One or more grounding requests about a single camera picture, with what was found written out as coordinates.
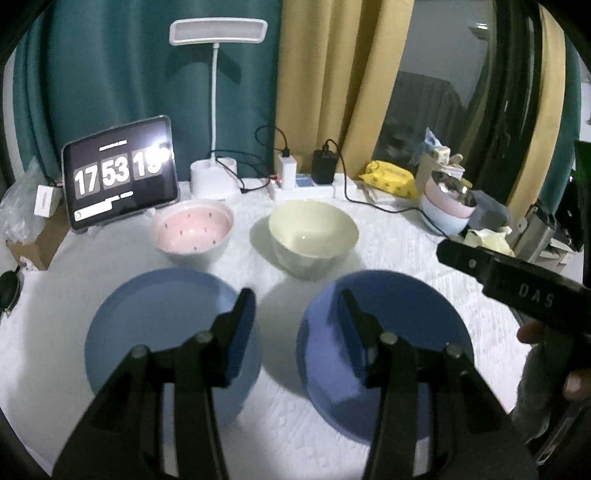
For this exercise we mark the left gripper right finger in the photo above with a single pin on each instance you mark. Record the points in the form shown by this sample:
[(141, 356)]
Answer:
[(472, 437)]

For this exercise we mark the black charger adapter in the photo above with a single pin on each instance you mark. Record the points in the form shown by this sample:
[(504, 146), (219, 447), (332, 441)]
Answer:
[(323, 165)]

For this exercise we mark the white power strip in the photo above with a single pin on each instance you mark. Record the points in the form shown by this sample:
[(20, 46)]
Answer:
[(306, 189)]

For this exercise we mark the white desk lamp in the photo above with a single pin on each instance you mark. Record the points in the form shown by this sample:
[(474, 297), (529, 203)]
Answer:
[(211, 178)]

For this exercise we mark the yellow curtain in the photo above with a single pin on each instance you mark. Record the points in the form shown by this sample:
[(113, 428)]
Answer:
[(337, 66)]

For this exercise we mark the light blue plate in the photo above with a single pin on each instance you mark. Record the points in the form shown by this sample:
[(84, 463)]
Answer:
[(159, 309)]

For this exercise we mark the white charger adapter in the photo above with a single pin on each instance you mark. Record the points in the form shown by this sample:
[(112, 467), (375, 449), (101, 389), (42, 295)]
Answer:
[(286, 170)]

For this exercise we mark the tablet showing clock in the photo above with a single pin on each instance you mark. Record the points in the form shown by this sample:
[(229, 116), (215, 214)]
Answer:
[(119, 172)]

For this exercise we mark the pink white bowl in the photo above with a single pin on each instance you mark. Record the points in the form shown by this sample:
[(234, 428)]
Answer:
[(193, 233)]

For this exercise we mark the yellow wet wipes pack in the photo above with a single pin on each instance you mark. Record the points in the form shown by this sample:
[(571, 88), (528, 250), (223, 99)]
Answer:
[(391, 179)]

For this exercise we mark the grey cloth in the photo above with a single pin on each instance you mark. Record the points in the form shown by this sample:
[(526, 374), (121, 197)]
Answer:
[(489, 213)]

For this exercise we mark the black round device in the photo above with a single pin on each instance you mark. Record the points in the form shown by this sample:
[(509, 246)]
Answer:
[(10, 290)]

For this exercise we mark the steel thermos bottle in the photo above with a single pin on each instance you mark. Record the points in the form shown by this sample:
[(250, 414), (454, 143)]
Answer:
[(533, 232)]

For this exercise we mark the cardboard box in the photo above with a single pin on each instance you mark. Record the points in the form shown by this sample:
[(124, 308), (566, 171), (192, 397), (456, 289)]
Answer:
[(40, 252)]

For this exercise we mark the cream green bowl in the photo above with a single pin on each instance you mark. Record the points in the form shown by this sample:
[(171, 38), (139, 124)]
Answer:
[(309, 237)]

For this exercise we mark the clear plastic bag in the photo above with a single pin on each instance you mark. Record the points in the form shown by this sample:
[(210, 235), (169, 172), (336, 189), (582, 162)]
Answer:
[(18, 221)]

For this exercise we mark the large blue bowl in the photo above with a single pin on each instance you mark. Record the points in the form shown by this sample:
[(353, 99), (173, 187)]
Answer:
[(366, 329)]

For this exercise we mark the light blue bowl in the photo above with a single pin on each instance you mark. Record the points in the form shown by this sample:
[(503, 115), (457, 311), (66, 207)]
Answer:
[(440, 221)]

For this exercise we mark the pink steel bowl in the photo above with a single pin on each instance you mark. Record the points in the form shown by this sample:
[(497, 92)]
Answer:
[(450, 195)]

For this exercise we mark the teal curtain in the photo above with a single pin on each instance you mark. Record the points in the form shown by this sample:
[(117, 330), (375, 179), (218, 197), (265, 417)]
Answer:
[(80, 67)]

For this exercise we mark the yellow tissue pack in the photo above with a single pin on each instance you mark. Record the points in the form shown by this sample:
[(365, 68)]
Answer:
[(492, 240)]

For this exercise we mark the small white box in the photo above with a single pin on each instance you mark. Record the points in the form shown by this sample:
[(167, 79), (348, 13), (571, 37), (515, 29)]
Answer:
[(47, 200)]

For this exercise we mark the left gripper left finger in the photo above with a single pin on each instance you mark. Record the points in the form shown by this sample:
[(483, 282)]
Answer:
[(119, 435)]

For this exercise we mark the right hand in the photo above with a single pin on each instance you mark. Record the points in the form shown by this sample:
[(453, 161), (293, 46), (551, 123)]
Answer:
[(531, 414)]

